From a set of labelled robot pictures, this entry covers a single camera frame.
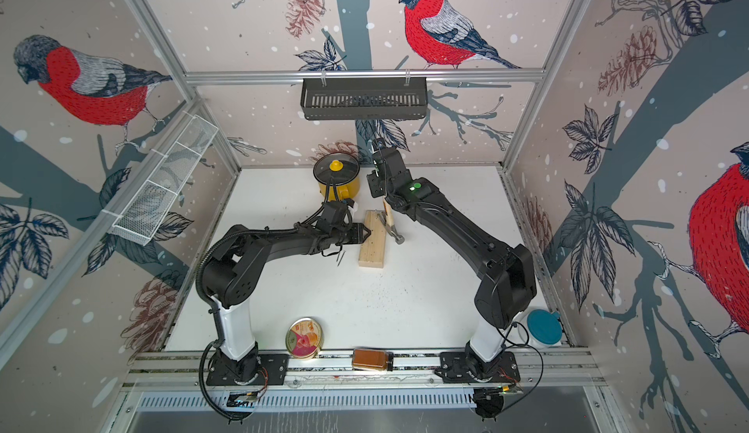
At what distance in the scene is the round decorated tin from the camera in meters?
0.76

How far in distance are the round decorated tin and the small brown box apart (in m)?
0.11

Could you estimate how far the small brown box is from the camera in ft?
2.38
